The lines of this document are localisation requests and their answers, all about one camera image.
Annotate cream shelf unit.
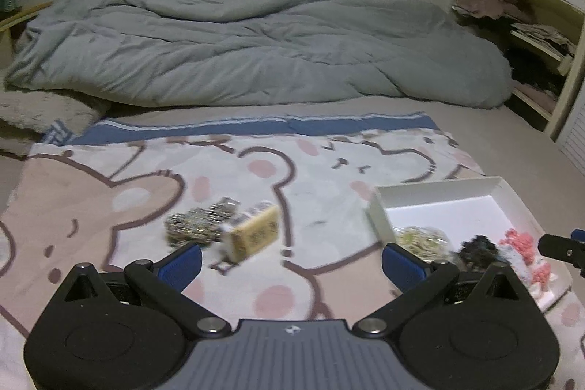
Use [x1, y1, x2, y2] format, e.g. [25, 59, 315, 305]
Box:
[452, 0, 585, 139]

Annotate cartoon printed blanket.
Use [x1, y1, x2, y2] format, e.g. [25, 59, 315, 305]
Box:
[0, 112, 585, 390]

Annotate small yellow patterned box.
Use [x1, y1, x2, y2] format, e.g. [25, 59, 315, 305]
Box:
[222, 200, 282, 265]

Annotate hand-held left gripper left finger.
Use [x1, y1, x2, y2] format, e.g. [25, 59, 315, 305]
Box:
[59, 241, 231, 338]

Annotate white cardboard box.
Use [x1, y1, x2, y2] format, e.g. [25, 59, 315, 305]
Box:
[368, 176, 574, 313]

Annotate folded beige clothes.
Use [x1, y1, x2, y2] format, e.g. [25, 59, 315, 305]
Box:
[509, 22, 579, 58]

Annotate beige fluffy pillow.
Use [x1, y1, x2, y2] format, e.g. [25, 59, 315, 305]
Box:
[0, 88, 113, 144]

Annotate pink clothes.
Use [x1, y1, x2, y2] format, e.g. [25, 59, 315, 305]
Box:
[457, 0, 535, 22]

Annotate wooden side table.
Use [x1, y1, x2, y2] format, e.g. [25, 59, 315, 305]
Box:
[0, 1, 53, 67]

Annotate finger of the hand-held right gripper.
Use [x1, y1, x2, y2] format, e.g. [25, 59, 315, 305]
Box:
[537, 228, 585, 279]

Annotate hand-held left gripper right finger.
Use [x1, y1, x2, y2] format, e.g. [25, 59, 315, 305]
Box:
[354, 241, 535, 338]

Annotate grey duvet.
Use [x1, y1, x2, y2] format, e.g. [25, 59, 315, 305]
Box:
[4, 0, 513, 110]

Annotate white louvered door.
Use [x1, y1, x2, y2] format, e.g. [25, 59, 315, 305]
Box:
[555, 84, 585, 186]

